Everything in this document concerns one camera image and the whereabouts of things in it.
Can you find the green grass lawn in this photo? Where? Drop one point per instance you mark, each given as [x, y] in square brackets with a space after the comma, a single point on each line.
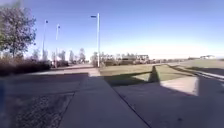
[126, 70]

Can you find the low building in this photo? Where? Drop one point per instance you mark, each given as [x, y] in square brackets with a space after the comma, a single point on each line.
[133, 59]

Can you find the tall pale street lamp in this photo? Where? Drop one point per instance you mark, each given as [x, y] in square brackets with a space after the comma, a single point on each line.
[98, 40]
[56, 43]
[43, 40]

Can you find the row of trees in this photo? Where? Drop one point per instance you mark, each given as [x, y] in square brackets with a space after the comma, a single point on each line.
[71, 56]

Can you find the grey concrete pavement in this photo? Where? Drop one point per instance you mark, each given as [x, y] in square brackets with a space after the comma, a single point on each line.
[100, 106]

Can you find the dark gravel patch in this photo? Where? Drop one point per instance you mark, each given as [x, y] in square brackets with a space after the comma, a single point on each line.
[40, 113]

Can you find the dark low hedge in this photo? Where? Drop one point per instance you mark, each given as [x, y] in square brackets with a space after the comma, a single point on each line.
[20, 67]

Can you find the grass strip beyond road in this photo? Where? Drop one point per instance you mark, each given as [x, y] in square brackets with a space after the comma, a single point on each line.
[206, 63]

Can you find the grey asphalt road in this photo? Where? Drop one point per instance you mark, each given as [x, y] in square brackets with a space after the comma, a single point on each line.
[210, 70]

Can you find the large leafy tree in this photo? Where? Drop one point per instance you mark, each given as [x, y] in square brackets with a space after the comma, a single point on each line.
[15, 30]

